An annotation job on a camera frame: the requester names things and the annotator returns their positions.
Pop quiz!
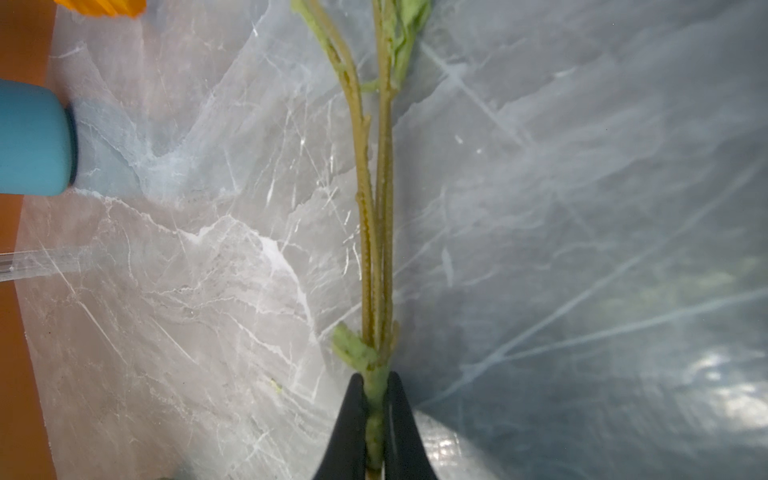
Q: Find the clear glass vase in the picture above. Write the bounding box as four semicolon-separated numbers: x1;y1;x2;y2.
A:
1;247;95;282

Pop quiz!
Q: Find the orange yellow rose stem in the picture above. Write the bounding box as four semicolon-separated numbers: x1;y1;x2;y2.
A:
54;0;147;18

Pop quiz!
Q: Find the small orange bud stem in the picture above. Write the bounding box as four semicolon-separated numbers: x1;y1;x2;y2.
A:
291;1;432;479

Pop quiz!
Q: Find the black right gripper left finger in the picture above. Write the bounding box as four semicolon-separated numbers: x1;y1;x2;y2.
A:
313;373;367;480

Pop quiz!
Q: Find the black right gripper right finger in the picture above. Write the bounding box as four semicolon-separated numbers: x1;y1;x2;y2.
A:
384;371;438;480

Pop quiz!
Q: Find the teal ceramic vase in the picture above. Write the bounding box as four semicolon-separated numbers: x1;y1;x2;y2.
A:
1;80;77;196

